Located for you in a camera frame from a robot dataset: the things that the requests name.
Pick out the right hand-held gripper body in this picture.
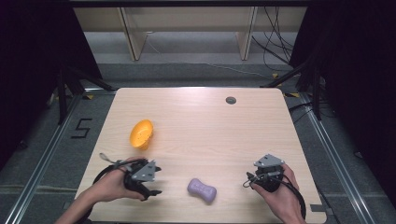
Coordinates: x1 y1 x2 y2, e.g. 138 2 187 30
246 153 286 193

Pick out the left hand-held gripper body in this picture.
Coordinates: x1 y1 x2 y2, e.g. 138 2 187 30
123 159 157 201

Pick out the person's right hand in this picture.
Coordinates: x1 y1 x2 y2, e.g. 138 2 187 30
249 163 305 219

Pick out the person's left hand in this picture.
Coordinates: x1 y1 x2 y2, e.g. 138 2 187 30
92 156 148 203

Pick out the yellow plastic soap dish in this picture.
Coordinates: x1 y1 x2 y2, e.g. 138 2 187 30
129 119 155 151

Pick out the purple soap bar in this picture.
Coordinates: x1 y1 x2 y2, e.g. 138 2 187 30
186 177 218 205

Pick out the black tripod stand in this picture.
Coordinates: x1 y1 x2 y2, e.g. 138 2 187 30
55 64 117 126
260 54 326 121

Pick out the black curtain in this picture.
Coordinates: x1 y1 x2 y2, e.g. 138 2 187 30
289 0 396 206
0 0 104 171

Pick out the beige wooden shelf unit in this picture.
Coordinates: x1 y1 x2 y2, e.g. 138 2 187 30
73 6 308 62

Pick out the short grey gripper cable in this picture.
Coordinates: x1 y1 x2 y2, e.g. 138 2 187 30
242 171 259 189

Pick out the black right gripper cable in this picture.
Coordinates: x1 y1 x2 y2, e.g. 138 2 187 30
280 174 308 220

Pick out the grey left gripper strap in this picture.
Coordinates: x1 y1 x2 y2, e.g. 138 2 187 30
99 152 134 166

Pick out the grey table corner bracket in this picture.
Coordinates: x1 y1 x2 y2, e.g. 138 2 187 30
309 203 327 215

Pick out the aluminium floor rail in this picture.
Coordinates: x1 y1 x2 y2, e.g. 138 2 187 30
298 92 376 224
2 92 83 224

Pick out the bundle of black cables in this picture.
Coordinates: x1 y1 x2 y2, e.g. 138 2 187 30
251 6 301 73

